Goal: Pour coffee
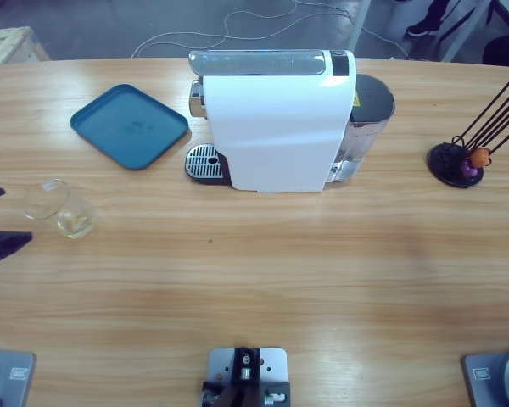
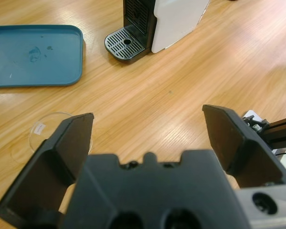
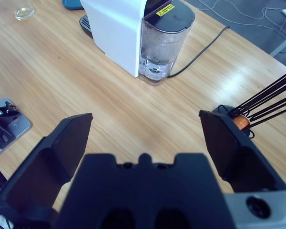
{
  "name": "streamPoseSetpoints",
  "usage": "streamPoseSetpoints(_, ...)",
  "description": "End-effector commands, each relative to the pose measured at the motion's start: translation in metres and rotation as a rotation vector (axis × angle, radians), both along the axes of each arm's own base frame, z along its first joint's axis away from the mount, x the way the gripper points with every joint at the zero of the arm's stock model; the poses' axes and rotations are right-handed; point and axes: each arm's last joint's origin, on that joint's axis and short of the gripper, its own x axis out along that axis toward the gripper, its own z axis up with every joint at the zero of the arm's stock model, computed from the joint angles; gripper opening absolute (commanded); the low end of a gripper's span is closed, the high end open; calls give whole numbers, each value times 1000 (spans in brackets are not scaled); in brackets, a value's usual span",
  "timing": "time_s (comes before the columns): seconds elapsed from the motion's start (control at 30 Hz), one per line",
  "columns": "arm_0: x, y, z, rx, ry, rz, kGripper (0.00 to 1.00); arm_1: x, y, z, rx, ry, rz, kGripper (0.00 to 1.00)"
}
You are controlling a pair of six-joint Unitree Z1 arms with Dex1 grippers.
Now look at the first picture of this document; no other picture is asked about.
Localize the clear drinking glass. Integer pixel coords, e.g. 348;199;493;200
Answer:
23;177;98;240

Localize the white capsule coffee machine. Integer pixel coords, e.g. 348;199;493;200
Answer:
184;48;358;195

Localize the pale wooden crate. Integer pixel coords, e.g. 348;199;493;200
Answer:
0;25;52;67

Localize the teal plastic tray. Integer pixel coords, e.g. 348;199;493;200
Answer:
69;83;192;173

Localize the clear water tank black lid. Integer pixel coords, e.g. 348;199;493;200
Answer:
328;73;396;190

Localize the black capsule holder with rods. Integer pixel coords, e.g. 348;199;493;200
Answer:
427;70;509;190

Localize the bystander leg black shoe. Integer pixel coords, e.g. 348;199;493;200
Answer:
405;0;463;38

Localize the black chair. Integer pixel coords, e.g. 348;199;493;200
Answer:
481;0;509;68

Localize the grey centre mount base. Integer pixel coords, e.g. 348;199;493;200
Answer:
199;346;292;407

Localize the white floor cable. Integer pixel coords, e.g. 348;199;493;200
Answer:
130;0;408;59

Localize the white metal post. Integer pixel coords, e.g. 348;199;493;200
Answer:
350;0;372;59

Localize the white slanted frame leg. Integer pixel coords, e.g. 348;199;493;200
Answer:
440;0;493;63

